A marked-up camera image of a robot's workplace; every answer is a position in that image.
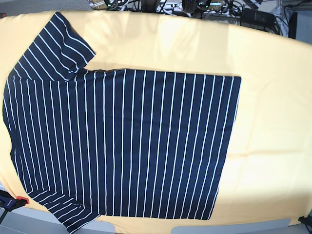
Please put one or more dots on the white power strip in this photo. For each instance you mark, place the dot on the white power strip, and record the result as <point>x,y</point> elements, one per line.
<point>189,6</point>

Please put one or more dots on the black power adapter box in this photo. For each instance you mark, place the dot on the black power adapter box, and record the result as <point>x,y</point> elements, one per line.
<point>257,18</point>

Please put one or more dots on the blue red clamp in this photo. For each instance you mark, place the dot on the blue red clamp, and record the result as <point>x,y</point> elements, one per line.
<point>9,203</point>

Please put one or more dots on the black clamp right corner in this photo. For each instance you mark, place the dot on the black clamp right corner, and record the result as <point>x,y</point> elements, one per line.
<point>307,221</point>

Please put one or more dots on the navy white striped T-shirt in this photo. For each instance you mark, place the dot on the navy white striped T-shirt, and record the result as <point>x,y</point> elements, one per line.
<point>131,143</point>

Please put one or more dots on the yellow table cloth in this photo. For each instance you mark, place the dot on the yellow table cloth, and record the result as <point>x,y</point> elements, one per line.
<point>268,170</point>

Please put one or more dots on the black camera stand pole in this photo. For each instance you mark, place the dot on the black camera stand pole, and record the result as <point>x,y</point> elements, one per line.
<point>149,6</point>

